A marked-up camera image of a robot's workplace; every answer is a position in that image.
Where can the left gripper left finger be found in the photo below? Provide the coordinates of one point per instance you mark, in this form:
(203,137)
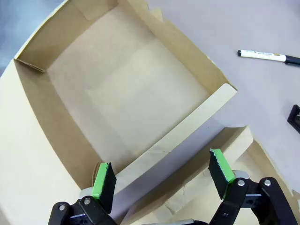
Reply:
(105,187)

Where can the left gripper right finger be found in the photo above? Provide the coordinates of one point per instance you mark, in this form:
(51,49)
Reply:
(220,173)

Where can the small black clip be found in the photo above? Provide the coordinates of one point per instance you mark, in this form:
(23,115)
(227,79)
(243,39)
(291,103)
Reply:
(294,117)

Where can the cardboard box with tabbed lid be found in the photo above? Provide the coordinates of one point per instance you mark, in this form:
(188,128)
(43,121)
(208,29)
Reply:
(257,159)

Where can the cardboard box with flat lid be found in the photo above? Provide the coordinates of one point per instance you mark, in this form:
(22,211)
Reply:
(129,82)

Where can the white marker with black cap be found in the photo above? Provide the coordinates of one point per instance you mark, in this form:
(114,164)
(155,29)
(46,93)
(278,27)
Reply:
(257,54)

